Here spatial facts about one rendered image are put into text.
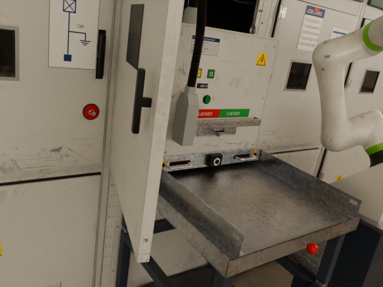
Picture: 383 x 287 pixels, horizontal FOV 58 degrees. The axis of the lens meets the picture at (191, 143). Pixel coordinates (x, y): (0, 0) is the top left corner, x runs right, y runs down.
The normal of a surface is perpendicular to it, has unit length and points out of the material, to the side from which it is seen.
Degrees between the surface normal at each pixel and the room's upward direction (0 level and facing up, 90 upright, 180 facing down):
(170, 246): 90
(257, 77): 90
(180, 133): 90
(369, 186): 90
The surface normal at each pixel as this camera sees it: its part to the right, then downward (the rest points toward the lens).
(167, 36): 0.32, 0.35
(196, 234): -0.82, 0.06
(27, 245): 0.55, 0.34
